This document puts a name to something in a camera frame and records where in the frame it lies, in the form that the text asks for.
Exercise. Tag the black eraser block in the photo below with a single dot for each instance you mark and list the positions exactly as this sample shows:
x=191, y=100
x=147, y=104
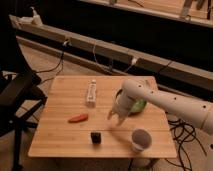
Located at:
x=96, y=137

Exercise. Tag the white plug with cable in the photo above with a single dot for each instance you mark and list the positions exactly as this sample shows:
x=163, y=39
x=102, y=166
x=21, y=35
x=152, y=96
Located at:
x=110, y=69

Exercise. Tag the white spray bottle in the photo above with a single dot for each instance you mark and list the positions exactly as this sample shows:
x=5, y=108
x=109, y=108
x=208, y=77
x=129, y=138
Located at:
x=35, y=19

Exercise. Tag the orange carrot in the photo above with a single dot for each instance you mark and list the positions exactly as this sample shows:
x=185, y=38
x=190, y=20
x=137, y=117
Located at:
x=78, y=118

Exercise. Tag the black chair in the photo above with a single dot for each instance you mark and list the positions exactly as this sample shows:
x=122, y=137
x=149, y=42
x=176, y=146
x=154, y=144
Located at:
x=13, y=93

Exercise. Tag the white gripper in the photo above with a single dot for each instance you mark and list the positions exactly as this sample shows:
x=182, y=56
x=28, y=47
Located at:
x=122, y=109

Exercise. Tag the white tube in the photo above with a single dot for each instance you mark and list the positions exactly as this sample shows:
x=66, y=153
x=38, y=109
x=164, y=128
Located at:
x=91, y=94

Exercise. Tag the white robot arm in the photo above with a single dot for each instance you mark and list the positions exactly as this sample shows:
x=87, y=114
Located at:
x=197, y=112

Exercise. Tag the green bowl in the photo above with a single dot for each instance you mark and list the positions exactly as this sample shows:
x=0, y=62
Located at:
x=138, y=105

